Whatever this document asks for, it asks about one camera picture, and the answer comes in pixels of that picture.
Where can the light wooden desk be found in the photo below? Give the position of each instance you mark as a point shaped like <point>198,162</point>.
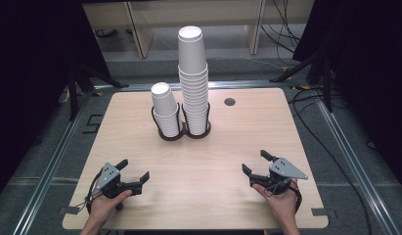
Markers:
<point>195,13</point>

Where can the metal floor rail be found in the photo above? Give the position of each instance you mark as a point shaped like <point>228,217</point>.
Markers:
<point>48,169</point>
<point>140,86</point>
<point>355,169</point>

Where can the person's left hand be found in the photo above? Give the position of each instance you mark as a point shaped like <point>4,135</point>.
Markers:
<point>104,209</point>

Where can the black double cup holder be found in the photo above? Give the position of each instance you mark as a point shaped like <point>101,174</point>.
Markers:
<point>184,134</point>

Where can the black metal stand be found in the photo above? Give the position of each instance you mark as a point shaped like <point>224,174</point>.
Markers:
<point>326,84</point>
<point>73,94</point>

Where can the black curtain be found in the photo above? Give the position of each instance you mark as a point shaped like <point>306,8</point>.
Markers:
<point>32,65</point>
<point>368,65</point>

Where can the tall stack of paper cups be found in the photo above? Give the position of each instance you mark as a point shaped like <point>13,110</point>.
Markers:
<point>195,104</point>

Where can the short stack of paper cups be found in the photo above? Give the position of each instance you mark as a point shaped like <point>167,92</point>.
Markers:
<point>164,104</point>

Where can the person's right hand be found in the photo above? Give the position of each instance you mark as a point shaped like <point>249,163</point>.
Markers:
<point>283,205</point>

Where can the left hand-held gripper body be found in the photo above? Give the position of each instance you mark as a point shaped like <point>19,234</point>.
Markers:
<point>108,176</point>

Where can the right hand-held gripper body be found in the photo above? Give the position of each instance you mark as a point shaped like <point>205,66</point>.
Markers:
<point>283,171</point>

